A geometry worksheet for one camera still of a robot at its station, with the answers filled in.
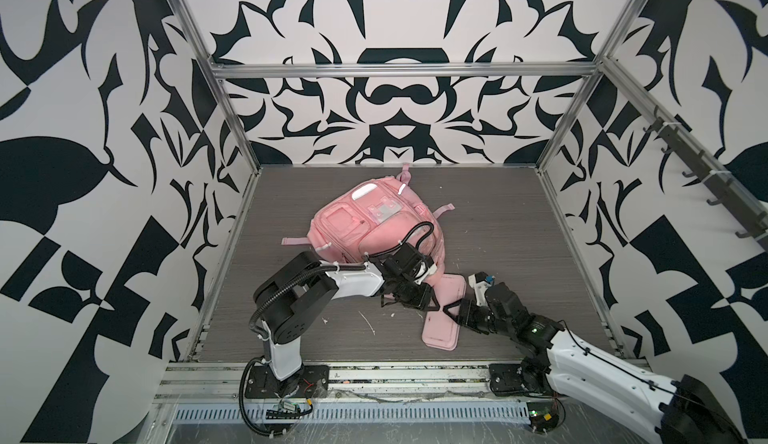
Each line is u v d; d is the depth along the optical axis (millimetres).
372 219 983
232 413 712
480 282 778
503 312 649
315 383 736
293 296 502
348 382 757
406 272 740
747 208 530
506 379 743
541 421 710
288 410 702
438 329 806
